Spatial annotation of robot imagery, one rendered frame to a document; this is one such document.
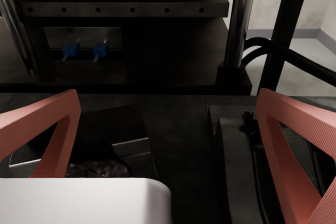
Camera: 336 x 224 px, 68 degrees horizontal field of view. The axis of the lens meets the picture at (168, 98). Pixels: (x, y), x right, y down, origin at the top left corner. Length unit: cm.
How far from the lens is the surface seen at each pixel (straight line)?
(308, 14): 353
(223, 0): 91
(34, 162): 53
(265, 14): 332
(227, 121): 52
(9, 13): 98
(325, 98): 93
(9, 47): 136
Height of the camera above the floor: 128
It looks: 37 degrees down
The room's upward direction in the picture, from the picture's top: straight up
